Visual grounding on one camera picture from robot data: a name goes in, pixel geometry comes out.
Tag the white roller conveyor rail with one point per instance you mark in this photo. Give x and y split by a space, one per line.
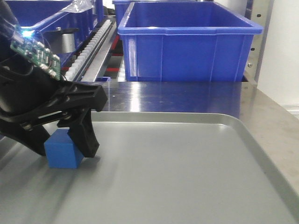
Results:
80 65

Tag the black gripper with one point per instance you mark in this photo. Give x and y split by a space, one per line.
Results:
30 98

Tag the clear plastic bag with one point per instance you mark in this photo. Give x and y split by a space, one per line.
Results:
78 6

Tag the blue bin front left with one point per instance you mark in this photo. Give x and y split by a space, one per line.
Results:
38 16

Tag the steel shelf upright post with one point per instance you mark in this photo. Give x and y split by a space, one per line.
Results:
260 12

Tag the silver metal cylinder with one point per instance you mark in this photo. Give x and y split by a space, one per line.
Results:
61 40

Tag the grey plastic tray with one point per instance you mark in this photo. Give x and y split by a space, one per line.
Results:
151 168

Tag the blue bin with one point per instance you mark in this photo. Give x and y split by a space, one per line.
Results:
185 41
99 9
38 16

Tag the blue bin front right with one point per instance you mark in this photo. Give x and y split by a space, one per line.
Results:
185 41

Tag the green circuit board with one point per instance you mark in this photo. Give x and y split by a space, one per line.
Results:
36 53

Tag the blue bin rear left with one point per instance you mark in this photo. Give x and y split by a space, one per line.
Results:
99 9

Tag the blue foam cube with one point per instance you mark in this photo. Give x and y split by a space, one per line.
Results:
61 152

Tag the small blue bin below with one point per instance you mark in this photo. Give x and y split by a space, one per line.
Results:
103 79

